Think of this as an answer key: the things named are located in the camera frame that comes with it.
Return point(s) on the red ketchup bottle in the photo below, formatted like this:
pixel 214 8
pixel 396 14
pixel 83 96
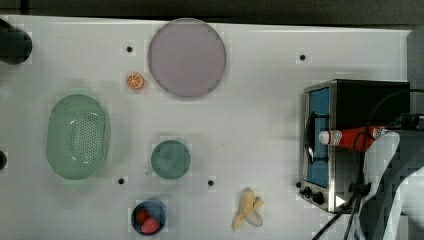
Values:
pixel 358 139

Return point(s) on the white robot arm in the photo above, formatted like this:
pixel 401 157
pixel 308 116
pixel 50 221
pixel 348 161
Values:
pixel 391 159

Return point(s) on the black steel toaster oven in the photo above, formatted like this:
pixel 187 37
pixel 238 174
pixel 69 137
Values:
pixel 328 171

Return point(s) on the green mug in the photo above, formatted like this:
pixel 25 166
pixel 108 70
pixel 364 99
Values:
pixel 170 160

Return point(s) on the purple round plate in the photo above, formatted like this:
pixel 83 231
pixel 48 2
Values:
pixel 187 58

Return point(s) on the orange slice toy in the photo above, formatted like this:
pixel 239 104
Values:
pixel 135 81

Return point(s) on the peeled banana toy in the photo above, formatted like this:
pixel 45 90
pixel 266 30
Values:
pixel 249 206

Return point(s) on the blue bowl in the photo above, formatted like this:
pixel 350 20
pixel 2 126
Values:
pixel 156 209

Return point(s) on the red strawberry toy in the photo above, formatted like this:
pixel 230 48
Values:
pixel 141 216
pixel 150 226

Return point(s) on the green perforated colander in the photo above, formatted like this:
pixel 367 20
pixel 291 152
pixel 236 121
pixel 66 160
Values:
pixel 78 137

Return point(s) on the black cylinder at edge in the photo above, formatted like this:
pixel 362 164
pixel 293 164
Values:
pixel 15 44

